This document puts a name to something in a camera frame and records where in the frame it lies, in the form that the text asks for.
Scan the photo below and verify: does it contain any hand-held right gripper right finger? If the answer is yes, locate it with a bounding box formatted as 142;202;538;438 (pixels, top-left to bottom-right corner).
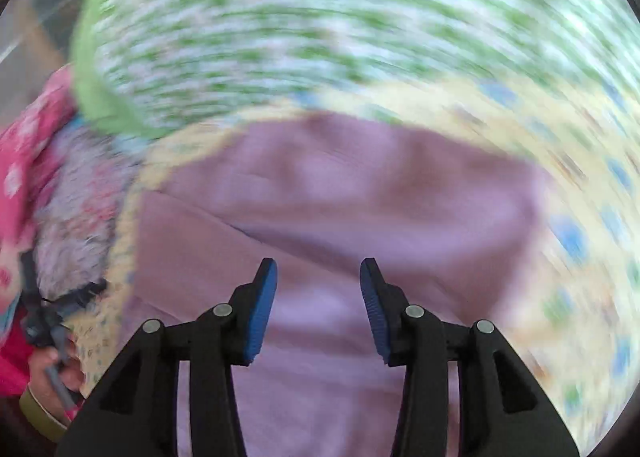
360;258;581;457

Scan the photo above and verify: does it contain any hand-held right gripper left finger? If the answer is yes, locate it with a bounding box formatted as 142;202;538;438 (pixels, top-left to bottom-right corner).
55;258;278;457

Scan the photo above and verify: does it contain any purple knit sweater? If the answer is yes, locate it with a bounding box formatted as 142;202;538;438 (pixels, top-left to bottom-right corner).
122;112;556;457

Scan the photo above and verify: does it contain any person's left forearm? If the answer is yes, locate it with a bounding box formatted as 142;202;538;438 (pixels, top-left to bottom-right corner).
19;383;70;442

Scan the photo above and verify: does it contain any person's left hand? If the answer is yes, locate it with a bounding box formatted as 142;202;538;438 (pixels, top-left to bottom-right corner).
27;334;87;419

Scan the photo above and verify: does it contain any purple floral pillow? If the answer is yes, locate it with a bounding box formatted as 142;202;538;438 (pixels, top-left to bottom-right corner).
32;124;143;303

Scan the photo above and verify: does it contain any pink floral blanket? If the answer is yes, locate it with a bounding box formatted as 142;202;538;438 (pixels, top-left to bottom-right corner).
0;64;81;398

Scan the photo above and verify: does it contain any green pillow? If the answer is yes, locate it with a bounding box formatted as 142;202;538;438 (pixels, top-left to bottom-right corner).
71;0;156;140

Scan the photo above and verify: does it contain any yellow bear-print bed sheet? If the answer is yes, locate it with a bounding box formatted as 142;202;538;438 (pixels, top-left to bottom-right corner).
65;72;640;453

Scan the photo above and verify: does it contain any green checkered quilt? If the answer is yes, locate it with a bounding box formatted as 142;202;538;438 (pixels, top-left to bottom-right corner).
92;0;640;138

